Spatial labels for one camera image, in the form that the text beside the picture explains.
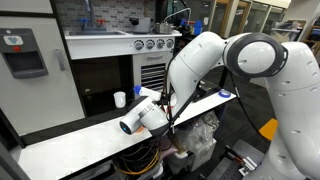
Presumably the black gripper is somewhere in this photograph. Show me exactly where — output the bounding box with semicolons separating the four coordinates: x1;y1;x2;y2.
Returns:
160;95;174;108

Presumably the clear plastic bag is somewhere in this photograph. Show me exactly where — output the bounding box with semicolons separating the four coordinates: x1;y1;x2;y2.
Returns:
173;110;221;158

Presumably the white mug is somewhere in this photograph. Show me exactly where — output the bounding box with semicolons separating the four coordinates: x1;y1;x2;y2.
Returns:
113;91;127;109

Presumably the blue tape roll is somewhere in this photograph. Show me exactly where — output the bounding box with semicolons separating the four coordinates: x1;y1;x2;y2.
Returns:
218;88;232;99

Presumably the white lidded storage bin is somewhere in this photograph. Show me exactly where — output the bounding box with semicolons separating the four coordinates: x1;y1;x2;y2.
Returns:
166;139;218;175

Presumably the metal toy pot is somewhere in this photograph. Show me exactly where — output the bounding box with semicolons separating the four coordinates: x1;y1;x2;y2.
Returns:
153;21;175;35

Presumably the grey toy pot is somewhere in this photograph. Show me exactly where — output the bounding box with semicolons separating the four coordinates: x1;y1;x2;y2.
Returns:
129;16;152;34

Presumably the white toy kitchen stove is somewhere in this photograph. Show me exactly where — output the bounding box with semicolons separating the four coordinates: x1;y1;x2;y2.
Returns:
64;29;183;113

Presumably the toy kitchen faucet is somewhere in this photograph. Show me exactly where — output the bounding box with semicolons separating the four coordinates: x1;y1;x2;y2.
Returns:
77;0;108;33

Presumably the white toy fridge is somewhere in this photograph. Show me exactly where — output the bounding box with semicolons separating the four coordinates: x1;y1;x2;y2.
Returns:
0;0;87;138

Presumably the black metal rack frame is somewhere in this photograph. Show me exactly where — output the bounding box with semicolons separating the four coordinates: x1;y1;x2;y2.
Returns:
194;68;234;103

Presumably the yellow and black cable bundle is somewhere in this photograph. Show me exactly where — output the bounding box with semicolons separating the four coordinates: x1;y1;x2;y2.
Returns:
114;144;162;176

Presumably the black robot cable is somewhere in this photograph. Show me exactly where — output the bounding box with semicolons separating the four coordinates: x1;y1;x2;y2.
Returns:
159;53;271;143

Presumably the orange handled bar clamp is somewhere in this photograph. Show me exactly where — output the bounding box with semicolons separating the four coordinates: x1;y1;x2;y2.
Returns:
226;146;258;177

